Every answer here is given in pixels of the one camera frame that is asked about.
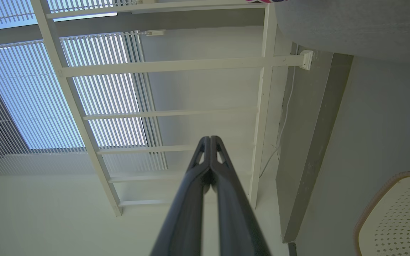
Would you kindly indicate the white slatted window blinds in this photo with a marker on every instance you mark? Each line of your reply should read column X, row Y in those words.
column 23, row 89

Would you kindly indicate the raised grey concrete ledge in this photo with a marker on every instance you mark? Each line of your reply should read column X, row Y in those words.
column 308, row 142

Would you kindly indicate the cream perforated laundry basket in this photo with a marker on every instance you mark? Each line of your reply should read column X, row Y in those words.
column 397, row 220

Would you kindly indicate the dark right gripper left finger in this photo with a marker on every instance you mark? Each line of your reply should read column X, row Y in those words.
column 185, row 213

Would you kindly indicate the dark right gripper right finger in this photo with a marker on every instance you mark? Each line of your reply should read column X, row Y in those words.
column 237, row 220

